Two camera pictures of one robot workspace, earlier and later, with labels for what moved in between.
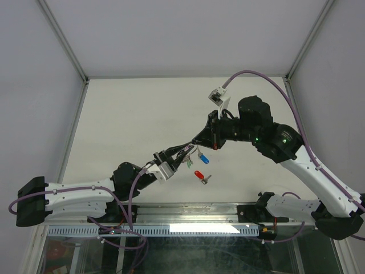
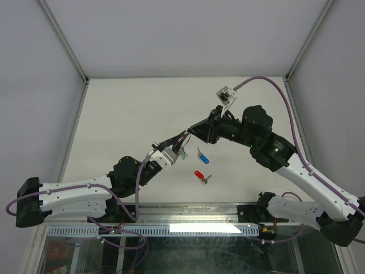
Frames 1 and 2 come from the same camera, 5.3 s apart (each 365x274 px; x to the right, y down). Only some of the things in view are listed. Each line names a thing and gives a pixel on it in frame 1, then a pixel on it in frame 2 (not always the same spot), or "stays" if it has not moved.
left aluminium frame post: x=72 y=57 stays
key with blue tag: x=202 y=157 stays
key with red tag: x=201 y=176 stays
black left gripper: x=166 y=156 -> x=170 y=142
